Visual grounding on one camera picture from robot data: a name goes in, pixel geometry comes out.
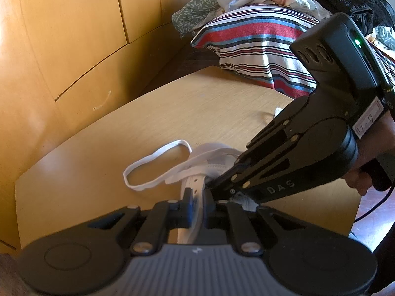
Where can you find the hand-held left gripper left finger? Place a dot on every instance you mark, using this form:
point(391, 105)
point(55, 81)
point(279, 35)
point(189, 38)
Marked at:
point(189, 205)

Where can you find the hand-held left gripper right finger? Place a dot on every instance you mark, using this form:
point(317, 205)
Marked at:
point(209, 212)

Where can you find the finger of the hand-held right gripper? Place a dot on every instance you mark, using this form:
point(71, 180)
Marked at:
point(277, 129)
point(262, 172)

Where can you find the white shoelace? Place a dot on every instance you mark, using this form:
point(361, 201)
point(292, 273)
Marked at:
point(177, 171)

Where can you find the white sneaker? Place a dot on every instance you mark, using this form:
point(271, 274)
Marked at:
point(216, 168)

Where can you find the person's right hand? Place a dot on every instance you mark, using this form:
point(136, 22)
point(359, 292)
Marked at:
point(355, 180)

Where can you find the striped blanket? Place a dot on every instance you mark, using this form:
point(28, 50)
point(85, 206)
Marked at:
point(256, 37)

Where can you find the grey leaf-print cloth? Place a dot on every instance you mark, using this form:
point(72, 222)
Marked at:
point(197, 9)

